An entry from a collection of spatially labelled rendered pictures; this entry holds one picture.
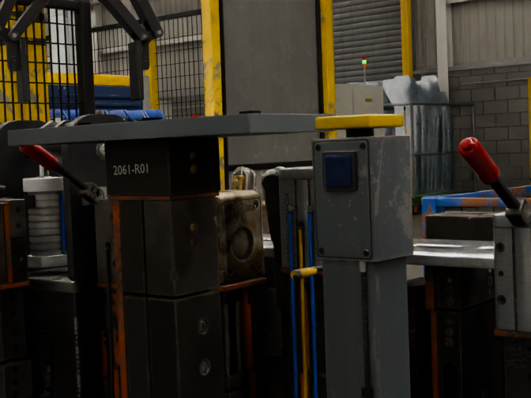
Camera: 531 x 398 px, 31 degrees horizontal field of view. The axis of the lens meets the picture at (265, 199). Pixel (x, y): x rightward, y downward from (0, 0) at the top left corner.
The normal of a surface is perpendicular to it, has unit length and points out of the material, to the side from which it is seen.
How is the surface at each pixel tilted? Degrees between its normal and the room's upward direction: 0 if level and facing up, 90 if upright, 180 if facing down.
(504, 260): 90
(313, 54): 90
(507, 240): 90
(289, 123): 90
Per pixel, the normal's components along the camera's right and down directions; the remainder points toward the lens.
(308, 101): 0.79, 0.00
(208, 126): -0.63, 0.07
